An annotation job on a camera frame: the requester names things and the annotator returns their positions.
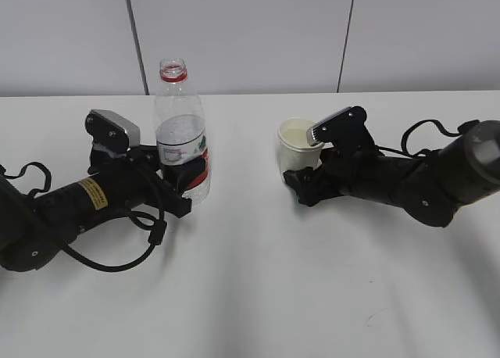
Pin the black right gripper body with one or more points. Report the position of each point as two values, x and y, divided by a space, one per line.
353 175

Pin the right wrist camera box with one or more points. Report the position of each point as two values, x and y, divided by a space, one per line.
345 130

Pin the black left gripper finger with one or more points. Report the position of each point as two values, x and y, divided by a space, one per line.
149 152
186 176

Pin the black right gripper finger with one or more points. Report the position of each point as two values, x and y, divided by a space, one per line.
311 186

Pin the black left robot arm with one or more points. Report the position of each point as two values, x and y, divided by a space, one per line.
37 225

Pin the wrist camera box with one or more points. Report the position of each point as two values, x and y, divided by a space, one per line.
112 131
345 130

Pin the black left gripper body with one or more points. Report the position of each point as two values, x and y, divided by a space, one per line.
128 180

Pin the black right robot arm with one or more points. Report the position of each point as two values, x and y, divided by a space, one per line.
431 188

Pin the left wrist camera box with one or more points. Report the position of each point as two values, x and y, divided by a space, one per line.
112 131

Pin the clear water bottle red label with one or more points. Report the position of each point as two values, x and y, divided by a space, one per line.
180 125

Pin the white paper cup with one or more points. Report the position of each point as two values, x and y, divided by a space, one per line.
293 151

